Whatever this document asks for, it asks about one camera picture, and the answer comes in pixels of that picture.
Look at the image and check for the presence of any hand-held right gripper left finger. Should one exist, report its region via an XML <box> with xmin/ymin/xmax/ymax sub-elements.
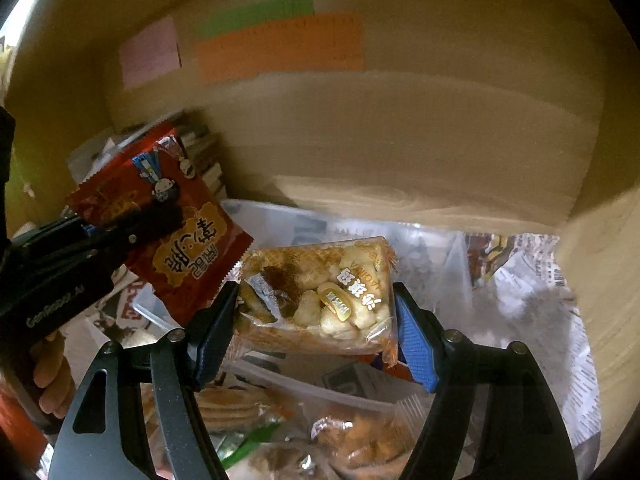
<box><xmin>47</xmin><ymin>281</ymin><xmax>241</xmax><ymax>480</ymax></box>

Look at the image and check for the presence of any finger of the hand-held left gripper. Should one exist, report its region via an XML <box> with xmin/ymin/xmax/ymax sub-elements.
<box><xmin>75</xmin><ymin>204</ymin><xmax>184</xmax><ymax>256</ymax></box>

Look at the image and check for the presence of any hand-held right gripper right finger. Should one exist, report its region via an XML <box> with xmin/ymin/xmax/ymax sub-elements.
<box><xmin>391</xmin><ymin>281</ymin><xmax>582</xmax><ymax>480</ymax></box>

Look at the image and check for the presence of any red snack packet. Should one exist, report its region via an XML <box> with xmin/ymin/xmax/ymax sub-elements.
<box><xmin>65</xmin><ymin>126</ymin><xmax>254</xmax><ymax>327</ymax></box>

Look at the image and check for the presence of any clear plastic bin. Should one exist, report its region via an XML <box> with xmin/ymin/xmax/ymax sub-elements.
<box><xmin>114</xmin><ymin>198</ymin><xmax>581</xmax><ymax>480</ymax></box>

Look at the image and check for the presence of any clear rice cracker packet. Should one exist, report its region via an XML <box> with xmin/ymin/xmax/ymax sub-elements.
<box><xmin>227</xmin><ymin>235</ymin><xmax>401</xmax><ymax>372</ymax></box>

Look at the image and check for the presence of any person's left hand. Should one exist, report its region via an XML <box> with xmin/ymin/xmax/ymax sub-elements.
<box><xmin>29</xmin><ymin>329</ymin><xmax>77</xmax><ymax>420</ymax></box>

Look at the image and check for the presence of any round cracker packet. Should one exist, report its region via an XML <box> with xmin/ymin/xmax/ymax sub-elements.
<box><xmin>192</xmin><ymin>382</ymin><xmax>302</xmax><ymax>433</ymax></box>

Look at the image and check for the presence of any stack of books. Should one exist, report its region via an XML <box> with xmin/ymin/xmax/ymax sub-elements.
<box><xmin>167</xmin><ymin>119</ymin><xmax>232</xmax><ymax>202</ymax></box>

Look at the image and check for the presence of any brown fried snack packet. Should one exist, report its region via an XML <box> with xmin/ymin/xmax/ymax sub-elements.
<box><xmin>309</xmin><ymin>402</ymin><xmax>418</xmax><ymax>478</ymax></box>

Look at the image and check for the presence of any green snack packet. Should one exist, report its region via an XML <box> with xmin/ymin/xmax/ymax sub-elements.
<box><xmin>212</xmin><ymin>422</ymin><xmax>283</xmax><ymax>472</ymax></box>

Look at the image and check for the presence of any newspaper sheet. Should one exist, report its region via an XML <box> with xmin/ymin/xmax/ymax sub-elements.
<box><xmin>462</xmin><ymin>232</ymin><xmax>602</xmax><ymax>466</ymax></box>

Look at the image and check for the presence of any red object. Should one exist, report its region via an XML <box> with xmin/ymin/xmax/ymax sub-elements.
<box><xmin>0</xmin><ymin>387</ymin><xmax>53</xmax><ymax>463</ymax></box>

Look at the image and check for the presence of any pale wrapped snack packet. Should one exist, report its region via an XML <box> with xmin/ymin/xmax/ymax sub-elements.
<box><xmin>245</xmin><ymin>439</ymin><xmax>328</xmax><ymax>480</ymax></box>

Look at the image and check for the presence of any pink sticky note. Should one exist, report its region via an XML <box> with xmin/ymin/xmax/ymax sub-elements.
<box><xmin>119</xmin><ymin>16</ymin><xmax>182</xmax><ymax>90</ymax></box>

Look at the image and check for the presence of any orange sticky note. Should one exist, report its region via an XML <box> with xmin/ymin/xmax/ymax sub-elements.
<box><xmin>192</xmin><ymin>11</ymin><xmax>366</xmax><ymax>84</ymax></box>

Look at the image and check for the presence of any green sticky note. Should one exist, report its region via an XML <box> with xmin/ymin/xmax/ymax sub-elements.
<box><xmin>197</xmin><ymin>0</ymin><xmax>316</xmax><ymax>40</ymax></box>

